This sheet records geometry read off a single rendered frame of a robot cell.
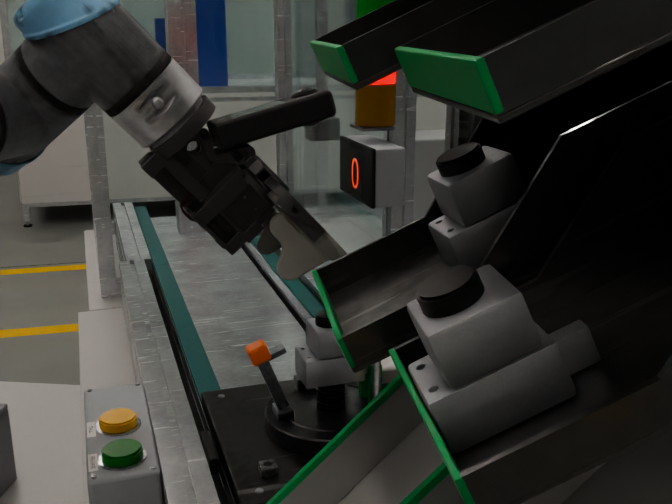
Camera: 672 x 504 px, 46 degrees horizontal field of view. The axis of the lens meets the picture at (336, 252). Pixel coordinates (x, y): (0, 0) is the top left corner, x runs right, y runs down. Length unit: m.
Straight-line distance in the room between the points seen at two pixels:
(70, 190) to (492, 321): 5.58
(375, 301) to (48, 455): 0.65
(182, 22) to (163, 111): 1.11
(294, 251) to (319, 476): 0.21
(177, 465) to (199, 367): 0.26
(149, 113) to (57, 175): 5.18
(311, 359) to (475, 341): 0.47
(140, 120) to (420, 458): 0.36
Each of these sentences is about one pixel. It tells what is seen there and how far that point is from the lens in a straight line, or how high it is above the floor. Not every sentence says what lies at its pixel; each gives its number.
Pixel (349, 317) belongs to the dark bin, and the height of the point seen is 1.19.
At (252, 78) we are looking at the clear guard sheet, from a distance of 2.10.
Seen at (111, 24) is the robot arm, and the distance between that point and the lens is 0.69.
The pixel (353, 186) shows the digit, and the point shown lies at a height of 1.18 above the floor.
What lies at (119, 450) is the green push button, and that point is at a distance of 0.84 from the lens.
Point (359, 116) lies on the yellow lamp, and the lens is 0.97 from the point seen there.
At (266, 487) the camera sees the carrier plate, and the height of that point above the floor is 0.97.
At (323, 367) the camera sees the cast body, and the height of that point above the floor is 1.05.
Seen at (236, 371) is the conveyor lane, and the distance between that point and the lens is 1.12.
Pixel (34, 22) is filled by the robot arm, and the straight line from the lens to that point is 0.69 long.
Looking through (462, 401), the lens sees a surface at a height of 1.22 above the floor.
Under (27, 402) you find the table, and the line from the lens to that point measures 1.23.
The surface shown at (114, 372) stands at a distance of 1.29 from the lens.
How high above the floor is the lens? 1.38
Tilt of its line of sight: 16 degrees down
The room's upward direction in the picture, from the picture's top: straight up
